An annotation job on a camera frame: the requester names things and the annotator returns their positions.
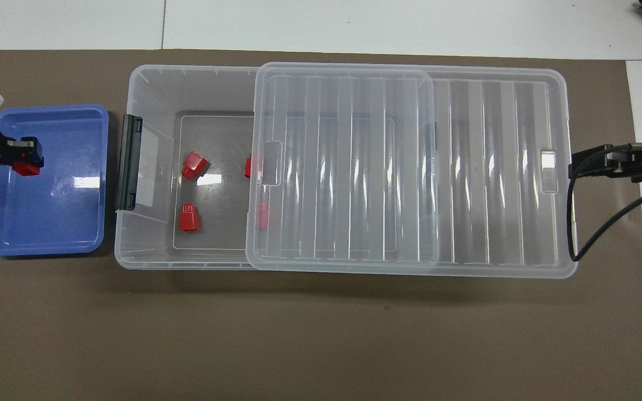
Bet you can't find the clear plastic storage box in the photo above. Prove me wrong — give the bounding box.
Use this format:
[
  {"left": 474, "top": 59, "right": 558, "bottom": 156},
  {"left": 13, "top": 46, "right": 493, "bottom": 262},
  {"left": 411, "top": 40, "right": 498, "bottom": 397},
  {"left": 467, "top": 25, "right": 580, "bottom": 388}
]
[{"left": 113, "top": 63, "right": 442, "bottom": 271}]

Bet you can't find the black cable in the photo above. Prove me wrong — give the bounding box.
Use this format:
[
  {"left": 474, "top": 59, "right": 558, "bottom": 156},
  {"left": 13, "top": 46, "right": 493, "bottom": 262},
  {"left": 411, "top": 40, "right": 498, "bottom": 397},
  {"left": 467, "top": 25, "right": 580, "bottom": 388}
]
[{"left": 567, "top": 146, "right": 642, "bottom": 263}]

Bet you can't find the black box latch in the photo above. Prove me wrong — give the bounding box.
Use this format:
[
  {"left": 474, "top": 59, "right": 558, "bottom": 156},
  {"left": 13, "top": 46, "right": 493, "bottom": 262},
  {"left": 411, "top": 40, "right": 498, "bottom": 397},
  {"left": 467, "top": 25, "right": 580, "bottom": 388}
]
[{"left": 115, "top": 114, "right": 144, "bottom": 212}]

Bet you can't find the blue plastic tray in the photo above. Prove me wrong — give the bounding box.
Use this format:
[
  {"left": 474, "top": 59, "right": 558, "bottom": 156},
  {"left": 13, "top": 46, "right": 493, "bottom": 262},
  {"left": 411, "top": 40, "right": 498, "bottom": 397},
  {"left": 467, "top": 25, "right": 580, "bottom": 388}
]
[{"left": 0, "top": 104, "right": 110, "bottom": 257}]

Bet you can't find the clear plastic box lid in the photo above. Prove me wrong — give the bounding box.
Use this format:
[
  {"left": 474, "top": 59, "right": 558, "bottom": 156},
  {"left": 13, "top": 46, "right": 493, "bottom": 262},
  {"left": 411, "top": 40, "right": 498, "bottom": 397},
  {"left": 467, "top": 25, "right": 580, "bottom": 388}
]
[{"left": 245, "top": 61, "right": 580, "bottom": 280}]

